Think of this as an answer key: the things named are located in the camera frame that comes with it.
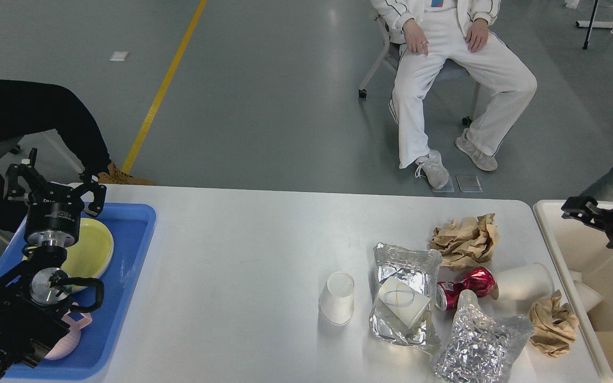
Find beige plastic bin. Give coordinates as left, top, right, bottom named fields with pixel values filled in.
left=534, top=199, right=613, bottom=382

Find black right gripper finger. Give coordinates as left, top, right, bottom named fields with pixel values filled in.
left=561, top=196, right=613, bottom=232

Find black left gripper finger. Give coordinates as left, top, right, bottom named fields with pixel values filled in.
left=70, top=172, right=107, bottom=218
left=4, top=148, right=52, bottom=203

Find small crumpled brown paper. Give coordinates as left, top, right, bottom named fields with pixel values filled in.
left=527, top=289, right=579, bottom=358

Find person in white tracksuit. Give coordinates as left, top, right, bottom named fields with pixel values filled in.
left=370, top=0, right=538, bottom=190

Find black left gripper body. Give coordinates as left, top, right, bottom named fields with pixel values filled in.
left=24, top=198, right=85, bottom=248

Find crushed red soda can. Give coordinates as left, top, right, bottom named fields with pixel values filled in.
left=435, top=267, right=497, bottom=311

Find yellow round plastic plate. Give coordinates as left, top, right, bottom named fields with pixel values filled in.
left=22, top=218, right=114, bottom=305

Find white paper cup lying sideways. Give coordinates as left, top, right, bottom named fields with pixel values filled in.
left=492, top=263, right=554, bottom=301

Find clear floor plate right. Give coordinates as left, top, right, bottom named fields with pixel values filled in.
left=457, top=174, right=483, bottom=193

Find white paper cup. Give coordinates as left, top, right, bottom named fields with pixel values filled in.
left=318, top=272, right=354, bottom=326

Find crumpled silver foil bag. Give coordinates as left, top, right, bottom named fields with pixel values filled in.
left=432, top=289, right=534, bottom=382

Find person in black trousers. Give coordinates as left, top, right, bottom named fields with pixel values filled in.
left=0, top=64, right=157, bottom=232

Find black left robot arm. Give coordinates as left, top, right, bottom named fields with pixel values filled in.
left=0, top=148, right=106, bottom=378

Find pink ribbed mug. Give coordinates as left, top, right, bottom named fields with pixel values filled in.
left=44, top=311, right=93, bottom=360

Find clear floor plate left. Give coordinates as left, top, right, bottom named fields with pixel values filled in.
left=431, top=177, right=455, bottom=193

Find white wheeled chair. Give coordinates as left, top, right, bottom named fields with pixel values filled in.
left=358, top=14, right=482, bottom=127

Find silver foil pouch with paper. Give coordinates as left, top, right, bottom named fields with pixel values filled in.
left=369, top=243, right=441, bottom=354

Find clear floor plate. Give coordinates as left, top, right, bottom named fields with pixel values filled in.
left=431, top=177, right=455, bottom=193
left=457, top=174, right=483, bottom=193

